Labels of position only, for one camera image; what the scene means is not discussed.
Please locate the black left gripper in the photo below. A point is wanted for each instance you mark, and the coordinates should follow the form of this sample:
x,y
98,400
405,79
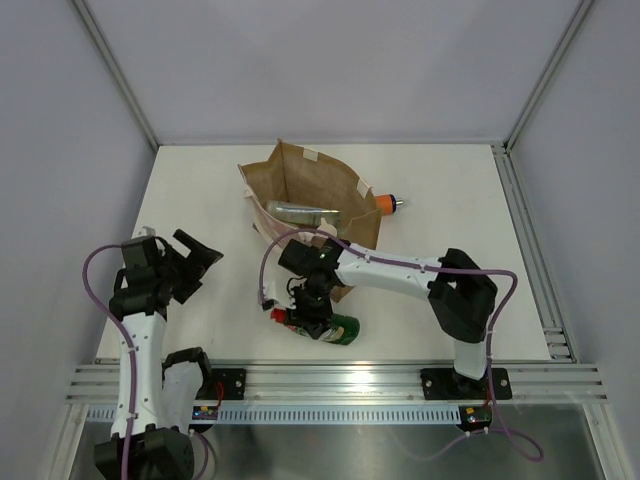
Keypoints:
x,y
196,264

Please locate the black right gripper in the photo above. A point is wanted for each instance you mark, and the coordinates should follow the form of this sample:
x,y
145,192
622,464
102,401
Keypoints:
x,y
308,317

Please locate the green dish soap bottle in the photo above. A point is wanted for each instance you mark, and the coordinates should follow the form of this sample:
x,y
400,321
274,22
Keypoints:
x,y
339,330

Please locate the beige pump bottle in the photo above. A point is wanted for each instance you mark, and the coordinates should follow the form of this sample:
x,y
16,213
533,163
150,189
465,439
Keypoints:
x,y
325,228

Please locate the orange spray bottle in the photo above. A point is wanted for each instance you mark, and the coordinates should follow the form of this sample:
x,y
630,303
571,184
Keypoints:
x,y
389,203

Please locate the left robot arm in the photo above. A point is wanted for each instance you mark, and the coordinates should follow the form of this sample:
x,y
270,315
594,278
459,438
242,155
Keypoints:
x,y
150,436

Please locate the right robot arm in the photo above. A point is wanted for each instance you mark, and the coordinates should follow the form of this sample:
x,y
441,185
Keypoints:
x,y
460,296

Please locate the brown canvas tote bag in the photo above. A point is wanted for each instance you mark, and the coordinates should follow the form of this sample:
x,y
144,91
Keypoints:
x,y
303,177

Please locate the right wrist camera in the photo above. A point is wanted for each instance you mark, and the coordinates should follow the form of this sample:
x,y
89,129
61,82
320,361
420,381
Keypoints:
x,y
275,296

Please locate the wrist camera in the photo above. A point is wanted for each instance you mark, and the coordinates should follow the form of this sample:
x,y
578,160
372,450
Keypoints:
x,y
144,231
275,296

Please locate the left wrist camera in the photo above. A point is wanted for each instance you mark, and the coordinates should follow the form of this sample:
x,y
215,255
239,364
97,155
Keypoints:
x,y
144,231

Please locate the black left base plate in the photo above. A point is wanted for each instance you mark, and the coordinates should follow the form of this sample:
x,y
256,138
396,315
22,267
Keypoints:
x,y
229,382

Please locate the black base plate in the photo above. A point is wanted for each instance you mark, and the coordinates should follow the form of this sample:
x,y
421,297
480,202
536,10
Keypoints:
x,y
446,384
229,382

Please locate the white slotted cable duct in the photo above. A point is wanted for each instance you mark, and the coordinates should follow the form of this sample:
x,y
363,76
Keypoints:
x,y
240,414

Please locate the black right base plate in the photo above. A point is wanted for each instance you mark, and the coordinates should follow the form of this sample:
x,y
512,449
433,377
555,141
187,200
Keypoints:
x,y
446,384

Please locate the aluminium front rail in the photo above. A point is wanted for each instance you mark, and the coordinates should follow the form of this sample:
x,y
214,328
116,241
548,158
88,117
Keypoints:
x,y
361,382

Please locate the aluminium rail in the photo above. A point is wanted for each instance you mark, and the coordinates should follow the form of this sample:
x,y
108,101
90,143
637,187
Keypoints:
x,y
361,382
560,339

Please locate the left aluminium frame post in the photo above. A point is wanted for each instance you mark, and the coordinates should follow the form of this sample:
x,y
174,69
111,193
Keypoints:
x,y
89,22

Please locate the aluminium frame post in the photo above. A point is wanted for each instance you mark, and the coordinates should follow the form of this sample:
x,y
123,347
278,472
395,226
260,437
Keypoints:
x,y
561,49
89,22

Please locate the right side aluminium rail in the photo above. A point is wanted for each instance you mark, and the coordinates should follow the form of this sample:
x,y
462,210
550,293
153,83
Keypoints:
x,y
560,339

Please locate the right aluminium frame post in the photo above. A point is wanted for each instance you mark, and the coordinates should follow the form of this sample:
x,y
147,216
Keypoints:
x,y
561,49

